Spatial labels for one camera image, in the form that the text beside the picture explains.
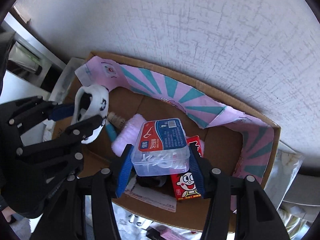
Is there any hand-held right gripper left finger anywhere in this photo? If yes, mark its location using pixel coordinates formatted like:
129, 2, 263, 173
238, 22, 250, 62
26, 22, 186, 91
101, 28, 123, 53
31, 144, 134, 240

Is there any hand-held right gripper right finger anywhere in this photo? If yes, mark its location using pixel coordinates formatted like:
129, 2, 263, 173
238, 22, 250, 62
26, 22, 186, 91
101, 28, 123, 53
189, 145, 289, 240

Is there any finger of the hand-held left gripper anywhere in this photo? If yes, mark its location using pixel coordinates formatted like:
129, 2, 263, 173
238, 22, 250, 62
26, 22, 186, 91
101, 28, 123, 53
0, 95, 75, 136
15, 115, 107, 180

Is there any red milk carton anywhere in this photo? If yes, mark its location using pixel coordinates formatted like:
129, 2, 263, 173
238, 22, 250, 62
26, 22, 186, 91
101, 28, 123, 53
171, 135, 204, 201

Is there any black hair scrunchie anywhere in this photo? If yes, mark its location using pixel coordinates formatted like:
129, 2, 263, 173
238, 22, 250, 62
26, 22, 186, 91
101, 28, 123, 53
136, 175, 167, 188

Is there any teal tube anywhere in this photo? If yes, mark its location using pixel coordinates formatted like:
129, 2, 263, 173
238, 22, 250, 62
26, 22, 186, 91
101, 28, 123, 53
105, 124, 118, 142

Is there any pink striped cardboard box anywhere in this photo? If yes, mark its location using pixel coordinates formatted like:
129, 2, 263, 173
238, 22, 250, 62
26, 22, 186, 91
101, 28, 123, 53
51, 51, 281, 233

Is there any pink fluffy wristband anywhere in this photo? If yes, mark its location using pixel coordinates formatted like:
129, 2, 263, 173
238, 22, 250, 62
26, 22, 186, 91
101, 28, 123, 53
111, 114, 148, 157

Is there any white black patterned sock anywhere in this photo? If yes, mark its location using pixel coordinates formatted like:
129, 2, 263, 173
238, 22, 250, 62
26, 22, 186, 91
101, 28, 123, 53
71, 84, 110, 144

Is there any clear floss pick box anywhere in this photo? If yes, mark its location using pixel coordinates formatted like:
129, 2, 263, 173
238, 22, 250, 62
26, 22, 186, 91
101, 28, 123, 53
130, 118, 190, 177

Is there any person's left hand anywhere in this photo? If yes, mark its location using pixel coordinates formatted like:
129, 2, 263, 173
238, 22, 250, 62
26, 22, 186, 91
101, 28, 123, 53
2, 206, 18, 224

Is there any floral table cloth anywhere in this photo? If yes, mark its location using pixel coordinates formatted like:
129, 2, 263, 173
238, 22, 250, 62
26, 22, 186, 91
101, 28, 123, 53
84, 140, 305, 240

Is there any white shelf unit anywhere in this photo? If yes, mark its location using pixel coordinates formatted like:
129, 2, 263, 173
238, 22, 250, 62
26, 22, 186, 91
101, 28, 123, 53
0, 5, 67, 95

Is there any long pink cosmetic box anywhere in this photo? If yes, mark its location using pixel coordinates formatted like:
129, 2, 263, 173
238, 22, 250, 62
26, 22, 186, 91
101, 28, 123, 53
160, 227, 193, 240

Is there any black capped red lipstick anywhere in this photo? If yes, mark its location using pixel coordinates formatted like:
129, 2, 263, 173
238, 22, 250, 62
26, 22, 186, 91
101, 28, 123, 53
146, 226, 162, 239

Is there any yellow floral blanket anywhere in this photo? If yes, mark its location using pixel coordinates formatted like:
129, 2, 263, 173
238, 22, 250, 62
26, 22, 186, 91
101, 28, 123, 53
277, 202, 315, 233

